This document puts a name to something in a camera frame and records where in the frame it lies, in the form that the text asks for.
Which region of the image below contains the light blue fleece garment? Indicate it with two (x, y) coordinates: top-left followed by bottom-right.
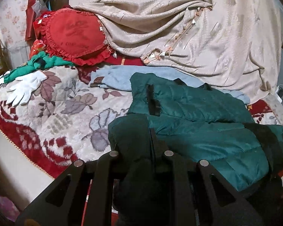
(88, 65), (250, 105)

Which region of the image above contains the dark green puffer jacket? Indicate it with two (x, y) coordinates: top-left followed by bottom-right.
(108, 73), (283, 225)

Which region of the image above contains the bright green knit garment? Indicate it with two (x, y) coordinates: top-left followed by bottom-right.
(4, 51), (75, 84)

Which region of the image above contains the red striped cloth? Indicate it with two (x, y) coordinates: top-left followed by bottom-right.
(104, 56), (144, 66)

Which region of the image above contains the white knit glove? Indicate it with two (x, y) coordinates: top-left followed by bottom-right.
(6, 70), (47, 107)

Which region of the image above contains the floral red white blanket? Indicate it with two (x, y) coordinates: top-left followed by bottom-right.
(0, 63), (283, 179)

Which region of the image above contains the red ruffled heart pillow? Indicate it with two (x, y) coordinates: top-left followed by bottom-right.
(33, 8), (115, 66)

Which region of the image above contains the beige patterned curtain cloth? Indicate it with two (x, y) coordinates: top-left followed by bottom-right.
(69, 0), (281, 103)

